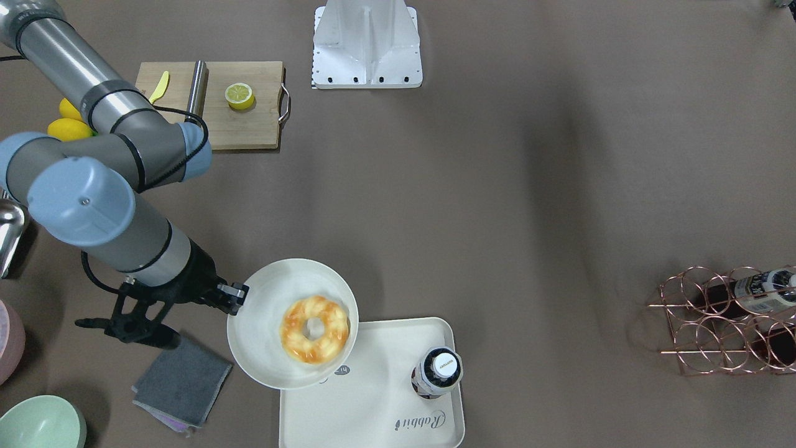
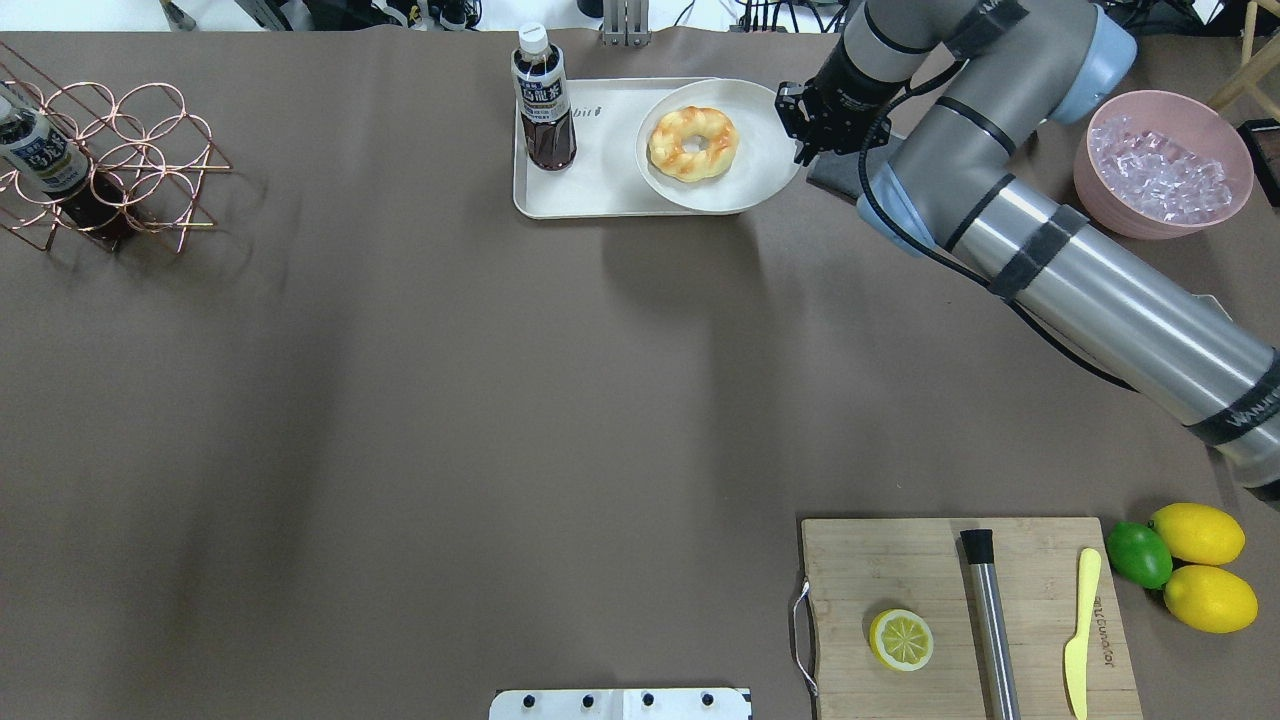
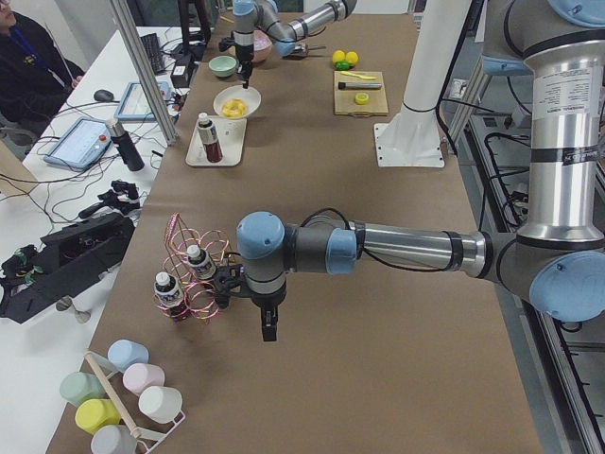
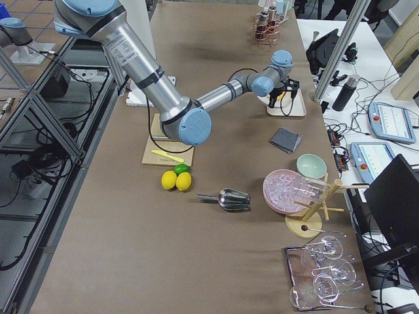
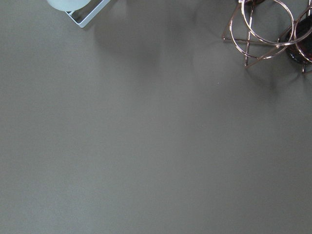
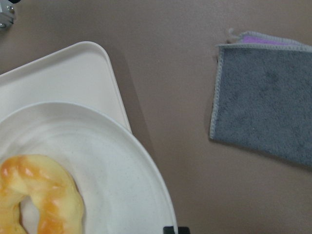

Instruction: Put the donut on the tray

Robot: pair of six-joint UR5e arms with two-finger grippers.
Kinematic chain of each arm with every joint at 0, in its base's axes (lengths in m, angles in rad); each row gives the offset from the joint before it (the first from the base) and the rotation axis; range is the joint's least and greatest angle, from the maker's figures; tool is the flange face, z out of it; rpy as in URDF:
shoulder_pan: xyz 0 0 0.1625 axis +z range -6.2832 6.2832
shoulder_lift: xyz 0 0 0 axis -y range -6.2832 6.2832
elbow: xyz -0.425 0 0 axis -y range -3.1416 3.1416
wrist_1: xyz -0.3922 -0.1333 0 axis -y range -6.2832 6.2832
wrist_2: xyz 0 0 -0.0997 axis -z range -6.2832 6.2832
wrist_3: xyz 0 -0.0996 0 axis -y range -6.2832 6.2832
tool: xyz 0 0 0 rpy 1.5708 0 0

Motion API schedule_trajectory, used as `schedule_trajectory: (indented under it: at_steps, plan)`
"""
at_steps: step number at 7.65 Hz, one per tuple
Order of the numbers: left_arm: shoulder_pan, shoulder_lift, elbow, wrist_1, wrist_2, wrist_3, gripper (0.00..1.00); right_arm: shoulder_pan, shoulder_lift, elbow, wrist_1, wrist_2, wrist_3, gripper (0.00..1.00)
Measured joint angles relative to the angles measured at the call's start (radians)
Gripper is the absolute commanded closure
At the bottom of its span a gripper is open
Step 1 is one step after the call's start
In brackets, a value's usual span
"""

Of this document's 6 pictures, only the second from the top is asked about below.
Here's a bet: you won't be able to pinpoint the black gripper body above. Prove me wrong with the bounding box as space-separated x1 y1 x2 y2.
774 81 891 167

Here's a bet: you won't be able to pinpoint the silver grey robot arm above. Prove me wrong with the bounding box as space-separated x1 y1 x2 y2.
774 1 1279 506

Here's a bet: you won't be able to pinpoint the glazed twisted donut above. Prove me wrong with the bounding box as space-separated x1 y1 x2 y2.
646 106 740 183

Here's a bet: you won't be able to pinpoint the white rectangular serving tray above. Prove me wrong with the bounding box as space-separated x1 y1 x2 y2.
511 77 713 222

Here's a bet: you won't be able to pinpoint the tea bottle on tray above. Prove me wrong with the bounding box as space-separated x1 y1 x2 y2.
511 22 577 170

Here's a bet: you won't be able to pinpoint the white round plate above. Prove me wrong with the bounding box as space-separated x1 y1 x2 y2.
634 78 799 215

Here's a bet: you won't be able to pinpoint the pink bowl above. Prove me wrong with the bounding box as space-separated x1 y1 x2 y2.
1073 90 1253 240

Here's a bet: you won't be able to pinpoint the clear ice cubes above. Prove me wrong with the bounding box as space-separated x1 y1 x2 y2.
1085 115 1235 225

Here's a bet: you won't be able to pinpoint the wooden chair leg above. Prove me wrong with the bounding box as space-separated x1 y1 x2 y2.
1206 1 1279 120

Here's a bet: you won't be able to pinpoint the bamboo cutting board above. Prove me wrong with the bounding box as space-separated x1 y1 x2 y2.
800 518 1103 719

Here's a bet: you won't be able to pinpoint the lemon half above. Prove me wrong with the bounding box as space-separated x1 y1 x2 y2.
868 609 934 673

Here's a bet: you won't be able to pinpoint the green lime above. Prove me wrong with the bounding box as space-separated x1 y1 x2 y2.
1105 521 1174 591

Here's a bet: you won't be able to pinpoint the upper whole lemon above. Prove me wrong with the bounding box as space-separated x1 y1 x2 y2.
1148 502 1247 566

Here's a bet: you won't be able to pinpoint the whole lemon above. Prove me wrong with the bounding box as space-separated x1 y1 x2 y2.
1148 502 1247 566
1162 565 1260 634

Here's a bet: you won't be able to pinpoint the yellow plastic knife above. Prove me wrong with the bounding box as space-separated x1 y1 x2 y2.
1062 547 1102 719

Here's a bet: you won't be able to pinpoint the steel muddler black tip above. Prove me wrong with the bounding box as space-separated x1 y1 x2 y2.
959 528 1021 719

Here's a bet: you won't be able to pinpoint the lower whole lemon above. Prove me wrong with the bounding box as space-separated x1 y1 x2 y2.
1162 565 1260 634

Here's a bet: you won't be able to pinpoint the white device with knobs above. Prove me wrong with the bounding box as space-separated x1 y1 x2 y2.
488 687 755 719

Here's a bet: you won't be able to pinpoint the tea bottle in rack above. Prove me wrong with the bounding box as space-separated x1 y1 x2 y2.
1 87 137 249

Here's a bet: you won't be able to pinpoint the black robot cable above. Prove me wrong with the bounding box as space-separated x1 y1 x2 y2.
856 60 1140 393

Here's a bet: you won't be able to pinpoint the metal bracket at table edge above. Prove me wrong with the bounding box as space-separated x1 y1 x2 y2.
599 0 652 47

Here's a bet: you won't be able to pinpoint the copper wire bottle rack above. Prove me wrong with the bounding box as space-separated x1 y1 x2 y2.
3 44 236 255

